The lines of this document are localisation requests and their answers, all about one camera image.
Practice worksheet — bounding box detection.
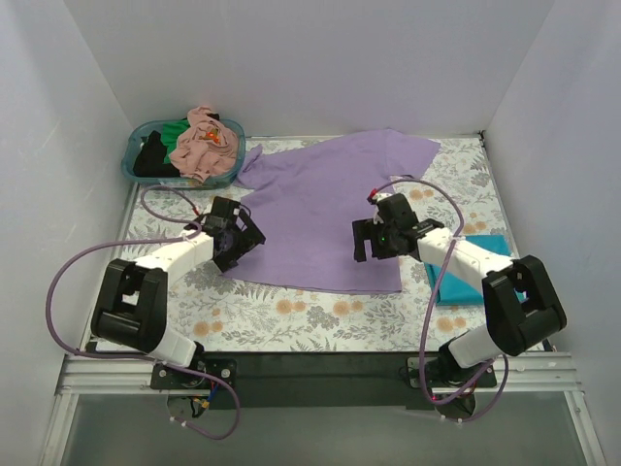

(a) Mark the pink crumpled shirt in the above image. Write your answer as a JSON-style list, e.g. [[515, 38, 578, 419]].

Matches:
[[170, 107, 239, 183]]

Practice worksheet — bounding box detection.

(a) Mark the aluminium frame rail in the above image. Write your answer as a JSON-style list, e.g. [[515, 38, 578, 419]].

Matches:
[[42, 352, 606, 465]]

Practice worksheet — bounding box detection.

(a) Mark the folded teal t shirt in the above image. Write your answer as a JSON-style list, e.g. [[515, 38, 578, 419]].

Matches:
[[421, 231, 513, 306]]

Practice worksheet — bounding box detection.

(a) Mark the teal plastic laundry basket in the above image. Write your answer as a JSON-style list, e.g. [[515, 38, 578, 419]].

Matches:
[[120, 119, 245, 190]]

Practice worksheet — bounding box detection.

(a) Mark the green shirt in basket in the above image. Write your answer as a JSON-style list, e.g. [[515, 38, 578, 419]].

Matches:
[[160, 118, 190, 164]]

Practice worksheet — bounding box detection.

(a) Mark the black shirt in basket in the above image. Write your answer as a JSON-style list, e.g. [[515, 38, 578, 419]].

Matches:
[[133, 131, 180, 179]]

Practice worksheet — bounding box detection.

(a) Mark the floral patterned table mat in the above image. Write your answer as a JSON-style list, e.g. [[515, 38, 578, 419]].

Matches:
[[96, 138, 544, 352]]

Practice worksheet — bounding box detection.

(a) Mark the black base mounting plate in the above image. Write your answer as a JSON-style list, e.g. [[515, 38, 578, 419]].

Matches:
[[149, 351, 499, 412]]

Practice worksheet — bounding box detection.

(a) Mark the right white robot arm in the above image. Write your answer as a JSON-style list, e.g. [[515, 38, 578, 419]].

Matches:
[[352, 191, 567, 386]]

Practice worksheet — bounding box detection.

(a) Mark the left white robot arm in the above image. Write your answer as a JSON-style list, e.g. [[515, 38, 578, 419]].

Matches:
[[90, 197, 266, 388]]

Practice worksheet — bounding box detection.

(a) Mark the purple t shirt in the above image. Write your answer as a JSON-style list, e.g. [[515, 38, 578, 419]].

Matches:
[[225, 129, 441, 294]]

